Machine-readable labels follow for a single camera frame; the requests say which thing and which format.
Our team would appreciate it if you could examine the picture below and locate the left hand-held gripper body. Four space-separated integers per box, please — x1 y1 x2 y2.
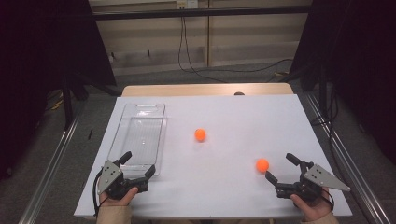
97 159 149 201

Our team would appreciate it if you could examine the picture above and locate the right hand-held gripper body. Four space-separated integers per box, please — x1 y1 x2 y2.
275 160 352 203

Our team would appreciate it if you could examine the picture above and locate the orange ball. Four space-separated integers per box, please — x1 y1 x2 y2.
193 128 207 143
255 158 270 174

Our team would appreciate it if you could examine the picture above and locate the clear plastic container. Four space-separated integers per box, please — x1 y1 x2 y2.
106 103 169 180

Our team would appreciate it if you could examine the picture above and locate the person's left hand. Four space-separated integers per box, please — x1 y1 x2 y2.
100 186 139 208

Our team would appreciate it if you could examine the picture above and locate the person's right hand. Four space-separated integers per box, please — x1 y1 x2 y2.
290 186 334 222

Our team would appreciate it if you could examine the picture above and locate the white table board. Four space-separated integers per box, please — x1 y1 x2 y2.
73 93 353 218

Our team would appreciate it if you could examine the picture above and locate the black stand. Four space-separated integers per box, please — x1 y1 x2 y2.
60 74 122 132

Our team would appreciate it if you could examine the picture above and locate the wooden table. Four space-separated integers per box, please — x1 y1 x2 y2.
120 82 294 97

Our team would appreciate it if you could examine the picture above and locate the dark curtain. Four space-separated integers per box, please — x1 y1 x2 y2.
289 0 396 166
0 0 118 181

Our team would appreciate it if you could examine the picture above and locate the black horizontal bar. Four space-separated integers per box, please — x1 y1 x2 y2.
92 5 312 21

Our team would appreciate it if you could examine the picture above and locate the right hand-held gripper black cable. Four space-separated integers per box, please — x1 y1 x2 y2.
323 188 335 213

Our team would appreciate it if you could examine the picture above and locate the metal floor rail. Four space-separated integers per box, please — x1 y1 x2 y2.
302 92 394 224
18 108 87 224

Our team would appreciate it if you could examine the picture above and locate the black cable bundle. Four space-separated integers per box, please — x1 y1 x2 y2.
310 87 342 162

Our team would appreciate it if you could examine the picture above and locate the yellow cable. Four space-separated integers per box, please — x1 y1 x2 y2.
46 90 64 111

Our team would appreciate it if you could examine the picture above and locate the black floor cable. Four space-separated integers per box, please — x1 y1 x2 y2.
182 15 230 84
177 15 294 75

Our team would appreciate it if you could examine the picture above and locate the white wall outlet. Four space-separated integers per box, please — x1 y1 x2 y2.
176 0 199 9

